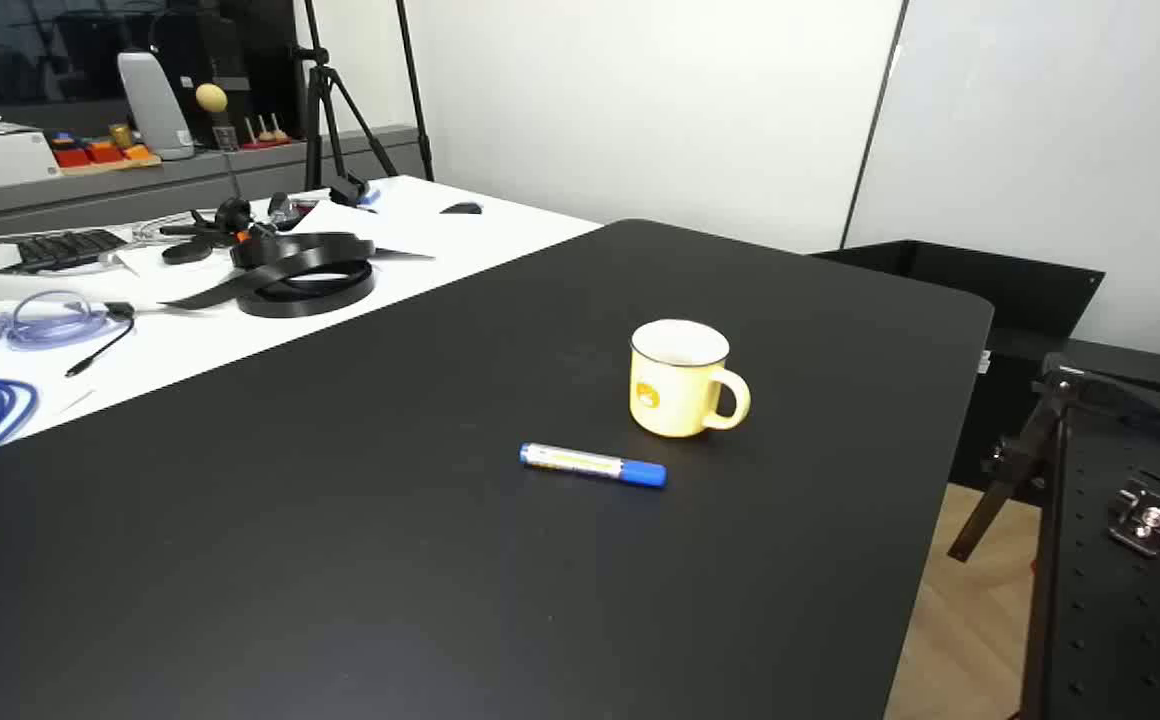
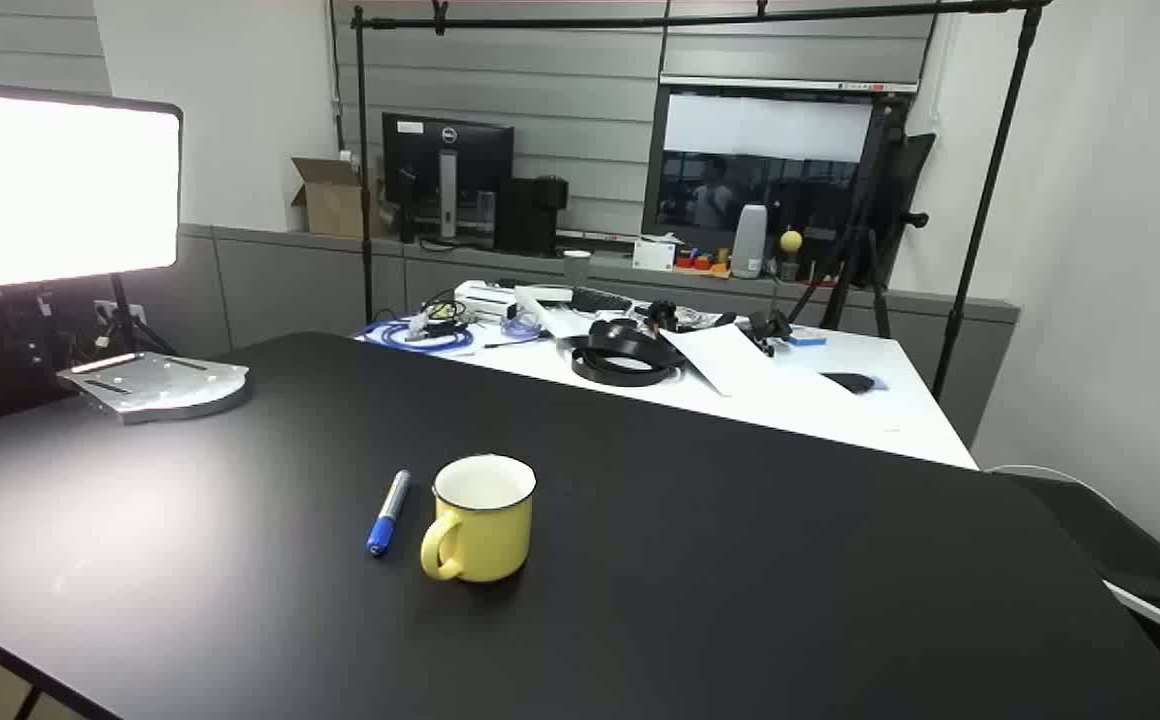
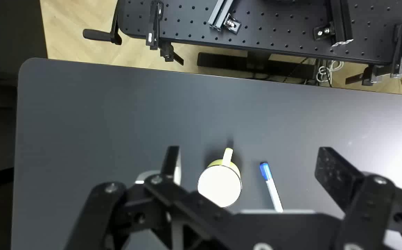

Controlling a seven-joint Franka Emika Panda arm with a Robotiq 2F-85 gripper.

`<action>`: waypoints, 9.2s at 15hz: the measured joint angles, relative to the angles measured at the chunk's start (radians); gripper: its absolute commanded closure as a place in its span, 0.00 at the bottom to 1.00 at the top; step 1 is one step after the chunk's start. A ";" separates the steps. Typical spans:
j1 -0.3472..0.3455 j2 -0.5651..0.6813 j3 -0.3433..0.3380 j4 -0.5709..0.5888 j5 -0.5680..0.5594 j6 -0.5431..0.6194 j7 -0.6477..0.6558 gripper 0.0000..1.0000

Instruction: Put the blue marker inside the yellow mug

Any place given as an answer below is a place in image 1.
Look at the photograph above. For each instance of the black camera tripod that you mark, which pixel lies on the black camera tripod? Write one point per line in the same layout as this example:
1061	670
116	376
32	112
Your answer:
322	94

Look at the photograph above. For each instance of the black and blue small object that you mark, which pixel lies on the black and blue small object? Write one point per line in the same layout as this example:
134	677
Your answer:
349	189

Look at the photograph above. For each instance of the black angled stand leg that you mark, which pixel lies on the black angled stand leg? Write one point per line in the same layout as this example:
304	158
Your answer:
1005	474

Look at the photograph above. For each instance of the black keyboard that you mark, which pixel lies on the black keyboard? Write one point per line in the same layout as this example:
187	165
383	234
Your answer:
64	250

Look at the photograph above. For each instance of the colourful toy blocks tray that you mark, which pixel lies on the colourful toy blocks tray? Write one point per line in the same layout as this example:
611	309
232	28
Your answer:
100	155

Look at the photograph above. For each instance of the small black device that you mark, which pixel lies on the small black device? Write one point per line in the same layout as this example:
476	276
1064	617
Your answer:
291	208

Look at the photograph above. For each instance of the yellow ball on black stand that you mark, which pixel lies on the yellow ball on black stand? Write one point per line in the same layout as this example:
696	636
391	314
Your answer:
215	96

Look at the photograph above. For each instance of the black computer mouse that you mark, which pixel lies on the black computer mouse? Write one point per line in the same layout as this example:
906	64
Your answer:
461	208

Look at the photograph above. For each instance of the grey bench shelf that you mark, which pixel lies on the grey bench shelf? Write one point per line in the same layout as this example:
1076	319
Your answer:
114	195

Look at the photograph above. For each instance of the grey white upright device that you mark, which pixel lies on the grey white upright device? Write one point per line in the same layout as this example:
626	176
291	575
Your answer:
154	103

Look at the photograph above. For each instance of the black perforated side table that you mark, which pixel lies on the black perforated side table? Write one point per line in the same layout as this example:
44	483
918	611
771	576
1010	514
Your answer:
1127	627

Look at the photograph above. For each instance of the yellow enamel mug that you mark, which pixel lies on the yellow enamel mug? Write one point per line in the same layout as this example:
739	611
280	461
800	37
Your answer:
673	400

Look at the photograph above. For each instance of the blue and white marker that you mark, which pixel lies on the blue and white marker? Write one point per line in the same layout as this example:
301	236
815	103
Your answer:
592	465

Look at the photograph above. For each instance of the black thin pole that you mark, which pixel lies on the black thin pole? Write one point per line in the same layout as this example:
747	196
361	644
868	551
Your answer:
413	94

